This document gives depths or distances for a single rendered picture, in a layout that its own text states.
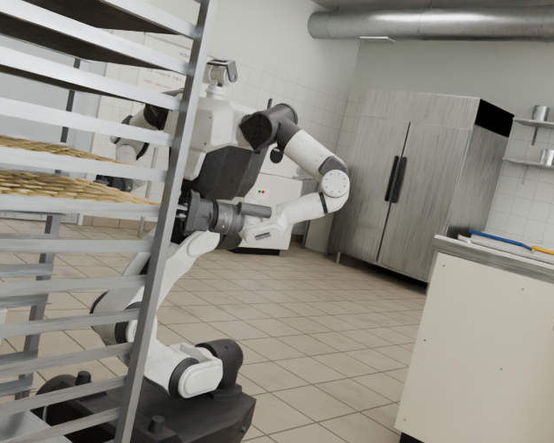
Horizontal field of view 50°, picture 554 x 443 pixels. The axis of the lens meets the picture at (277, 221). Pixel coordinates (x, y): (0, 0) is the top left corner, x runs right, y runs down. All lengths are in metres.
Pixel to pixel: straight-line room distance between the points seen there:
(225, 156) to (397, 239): 4.73
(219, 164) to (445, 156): 4.59
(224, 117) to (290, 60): 5.71
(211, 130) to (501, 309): 1.28
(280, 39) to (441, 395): 5.53
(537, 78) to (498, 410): 5.04
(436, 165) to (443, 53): 1.85
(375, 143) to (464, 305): 4.46
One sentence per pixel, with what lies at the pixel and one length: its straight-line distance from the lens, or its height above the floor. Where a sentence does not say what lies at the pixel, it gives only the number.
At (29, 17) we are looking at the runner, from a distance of 1.25.
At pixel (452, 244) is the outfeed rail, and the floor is 0.88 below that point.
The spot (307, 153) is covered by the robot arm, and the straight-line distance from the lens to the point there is 1.69.
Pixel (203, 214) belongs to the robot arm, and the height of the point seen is 0.87.
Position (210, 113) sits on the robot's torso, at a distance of 1.78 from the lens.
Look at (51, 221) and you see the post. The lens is 1.85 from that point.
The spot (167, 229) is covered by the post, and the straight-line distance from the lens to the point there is 1.51.
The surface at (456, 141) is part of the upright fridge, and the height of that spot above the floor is 1.60.
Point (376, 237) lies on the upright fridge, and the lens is 6.55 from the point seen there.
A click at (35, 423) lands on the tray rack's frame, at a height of 0.15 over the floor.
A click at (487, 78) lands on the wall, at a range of 7.26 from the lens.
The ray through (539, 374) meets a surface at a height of 0.51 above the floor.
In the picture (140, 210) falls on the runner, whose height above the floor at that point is 0.87.
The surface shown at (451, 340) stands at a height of 0.52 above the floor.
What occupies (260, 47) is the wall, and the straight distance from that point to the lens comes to 7.13.
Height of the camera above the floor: 1.07
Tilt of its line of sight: 6 degrees down
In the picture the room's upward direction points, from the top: 12 degrees clockwise
